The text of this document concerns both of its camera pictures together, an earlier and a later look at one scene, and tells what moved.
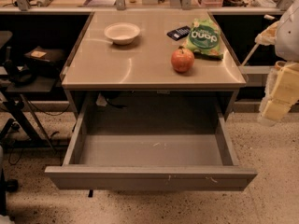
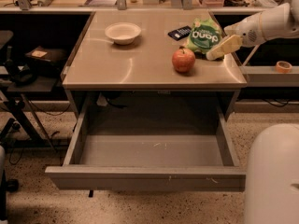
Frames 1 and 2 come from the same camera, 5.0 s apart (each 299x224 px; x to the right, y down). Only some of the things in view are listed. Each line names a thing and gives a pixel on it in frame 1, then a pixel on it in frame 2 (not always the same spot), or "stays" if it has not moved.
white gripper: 288,36 → 249,32
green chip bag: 205,39 stays
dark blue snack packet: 178,34 stays
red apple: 182,60 stays
